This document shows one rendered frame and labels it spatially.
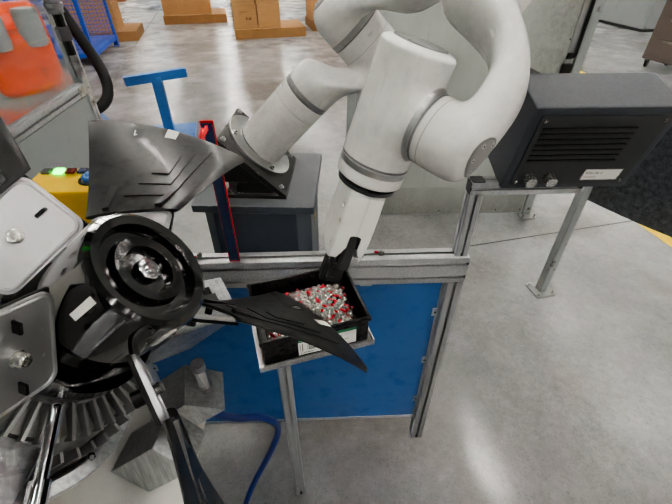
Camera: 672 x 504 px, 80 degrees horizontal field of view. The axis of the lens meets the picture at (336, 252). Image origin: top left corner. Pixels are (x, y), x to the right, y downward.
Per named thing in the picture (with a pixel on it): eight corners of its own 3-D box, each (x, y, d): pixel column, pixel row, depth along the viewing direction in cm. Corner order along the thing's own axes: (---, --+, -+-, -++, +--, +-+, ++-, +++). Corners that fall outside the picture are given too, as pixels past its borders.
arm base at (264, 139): (243, 110, 110) (286, 58, 102) (294, 160, 116) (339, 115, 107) (215, 129, 94) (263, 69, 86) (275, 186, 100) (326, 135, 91)
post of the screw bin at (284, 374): (296, 495, 133) (273, 339, 83) (294, 486, 135) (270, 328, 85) (305, 493, 134) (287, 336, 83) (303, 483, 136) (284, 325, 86)
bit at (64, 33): (89, 75, 35) (64, 6, 32) (82, 79, 34) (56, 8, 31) (78, 75, 35) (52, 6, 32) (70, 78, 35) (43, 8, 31)
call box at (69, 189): (40, 236, 83) (14, 191, 76) (64, 210, 90) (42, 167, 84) (119, 235, 83) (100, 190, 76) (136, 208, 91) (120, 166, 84)
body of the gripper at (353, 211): (339, 146, 53) (317, 215, 60) (344, 184, 45) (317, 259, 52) (391, 161, 55) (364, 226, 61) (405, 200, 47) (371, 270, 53)
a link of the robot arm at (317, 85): (289, 69, 98) (360, -14, 87) (343, 121, 106) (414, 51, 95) (283, 84, 89) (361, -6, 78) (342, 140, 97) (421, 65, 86)
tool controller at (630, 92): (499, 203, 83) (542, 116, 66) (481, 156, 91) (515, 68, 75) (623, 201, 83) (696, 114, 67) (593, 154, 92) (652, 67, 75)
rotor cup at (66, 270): (-15, 408, 32) (68, 336, 27) (-8, 256, 38) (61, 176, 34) (152, 394, 44) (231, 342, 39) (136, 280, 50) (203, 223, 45)
